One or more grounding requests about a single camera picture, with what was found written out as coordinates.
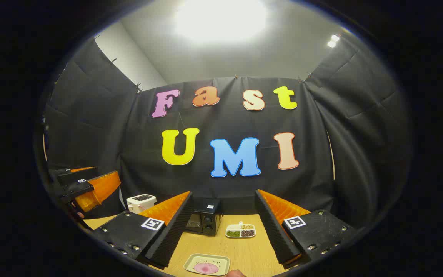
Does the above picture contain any black electric oven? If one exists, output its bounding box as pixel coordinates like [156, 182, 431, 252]
[185, 198, 223, 236]

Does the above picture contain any black backdrop cloth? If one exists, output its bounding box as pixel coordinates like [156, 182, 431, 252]
[43, 37, 412, 227]

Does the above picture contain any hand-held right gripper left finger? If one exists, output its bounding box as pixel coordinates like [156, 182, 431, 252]
[90, 191, 194, 269]

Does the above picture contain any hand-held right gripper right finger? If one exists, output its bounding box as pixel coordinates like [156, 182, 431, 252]
[255, 189, 358, 270]

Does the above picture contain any white toaster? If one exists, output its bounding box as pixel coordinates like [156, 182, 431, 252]
[126, 194, 157, 214]

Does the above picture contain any white divided dish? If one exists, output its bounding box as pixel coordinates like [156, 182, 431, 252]
[225, 221, 256, 239]

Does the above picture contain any ceiling light panel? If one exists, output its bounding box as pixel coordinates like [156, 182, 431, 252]
[175, 0, 268, 43]

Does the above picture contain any pale food tray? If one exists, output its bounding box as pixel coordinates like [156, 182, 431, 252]
[183, 253, 230, 276]

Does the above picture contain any pink meat slice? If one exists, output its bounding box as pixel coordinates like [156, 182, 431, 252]
[193, 263, 219, 274]

